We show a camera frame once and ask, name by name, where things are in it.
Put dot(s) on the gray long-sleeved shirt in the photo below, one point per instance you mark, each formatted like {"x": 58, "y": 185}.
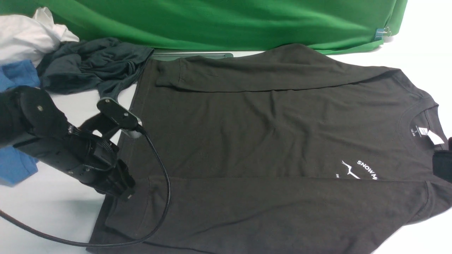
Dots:
{"x": 288, "y": 152}

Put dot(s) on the blue binder clip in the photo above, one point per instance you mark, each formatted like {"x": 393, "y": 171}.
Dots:
{"x": 382, "y": 33}

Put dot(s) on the white crumpled shirt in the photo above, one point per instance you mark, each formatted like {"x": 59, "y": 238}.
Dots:
{"x": 24, "y": 38}

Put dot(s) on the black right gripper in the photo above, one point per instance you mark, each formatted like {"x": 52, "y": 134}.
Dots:
{"x": 442, "y": 163}

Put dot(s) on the blue crumpled shirt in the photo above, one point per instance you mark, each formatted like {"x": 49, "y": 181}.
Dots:
{"x": 16, "y": 166}

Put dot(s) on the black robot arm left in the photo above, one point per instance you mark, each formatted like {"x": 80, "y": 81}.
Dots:
{"x": 32, "y": 123}

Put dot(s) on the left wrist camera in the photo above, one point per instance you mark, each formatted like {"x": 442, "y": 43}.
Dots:
{"x": 126, "y": 121}

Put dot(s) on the dark teal crumpled shirt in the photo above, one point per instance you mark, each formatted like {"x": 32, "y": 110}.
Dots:
{"x": 107, "y": 65}

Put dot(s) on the metal table cable hatch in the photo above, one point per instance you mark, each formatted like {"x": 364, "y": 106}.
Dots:
{"x": 174, "y": 56}

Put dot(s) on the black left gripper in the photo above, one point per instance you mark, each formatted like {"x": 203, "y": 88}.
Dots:
{"x": 86, "y": 157}

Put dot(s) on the green backdrop cloth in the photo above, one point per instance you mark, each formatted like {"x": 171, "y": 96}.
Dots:
{"x": 327, "y": 26}

